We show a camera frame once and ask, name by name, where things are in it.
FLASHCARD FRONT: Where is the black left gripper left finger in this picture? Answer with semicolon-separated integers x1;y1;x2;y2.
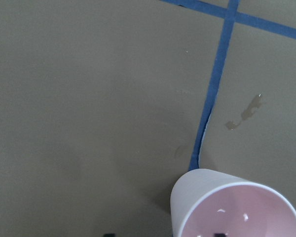
104;233;115;237

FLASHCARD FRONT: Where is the pink plastic cup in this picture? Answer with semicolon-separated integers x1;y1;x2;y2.
170;168;296;237

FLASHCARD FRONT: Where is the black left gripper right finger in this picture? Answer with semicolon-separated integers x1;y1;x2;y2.
214;233;225;237

